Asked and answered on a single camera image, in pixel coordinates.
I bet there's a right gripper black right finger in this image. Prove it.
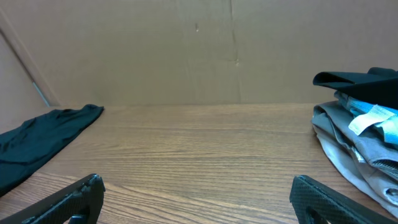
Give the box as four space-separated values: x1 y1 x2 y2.
289 175 397 224

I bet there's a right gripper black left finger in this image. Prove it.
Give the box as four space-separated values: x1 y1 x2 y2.
1 174 106 224

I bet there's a black t-shirt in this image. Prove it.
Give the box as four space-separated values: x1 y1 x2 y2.
1 105 104 196

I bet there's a beige folded garment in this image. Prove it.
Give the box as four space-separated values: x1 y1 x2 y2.
314 127 397 217

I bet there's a grey folded garment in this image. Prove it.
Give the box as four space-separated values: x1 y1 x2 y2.
311 101 398 200

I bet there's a light blue folded garment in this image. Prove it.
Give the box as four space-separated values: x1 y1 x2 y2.
333 91 397 149

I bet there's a black folded garment on pile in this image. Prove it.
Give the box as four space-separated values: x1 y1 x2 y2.
313 67 397 110

